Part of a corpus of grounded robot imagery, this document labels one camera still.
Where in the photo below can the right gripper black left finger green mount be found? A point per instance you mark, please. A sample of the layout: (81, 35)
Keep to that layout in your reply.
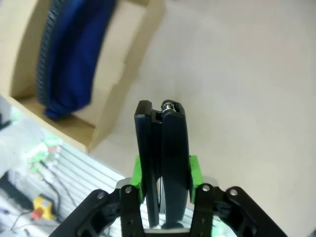
(145, 148)

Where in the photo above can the empty-lidded large cardboard box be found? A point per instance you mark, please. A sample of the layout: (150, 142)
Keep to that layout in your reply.
(123, 61)

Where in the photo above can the yellow emergency stop button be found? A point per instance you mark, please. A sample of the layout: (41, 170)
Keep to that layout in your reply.
(43, 207)

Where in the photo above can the blue CAMPUS pencil case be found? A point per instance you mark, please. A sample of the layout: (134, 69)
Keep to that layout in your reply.
(71, 61)

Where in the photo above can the right gripper black right finger green mount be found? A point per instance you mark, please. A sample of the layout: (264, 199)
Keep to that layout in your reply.
(175, 148)

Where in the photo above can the aluminium profile frame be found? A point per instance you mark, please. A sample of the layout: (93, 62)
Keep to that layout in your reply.
(84, 168)

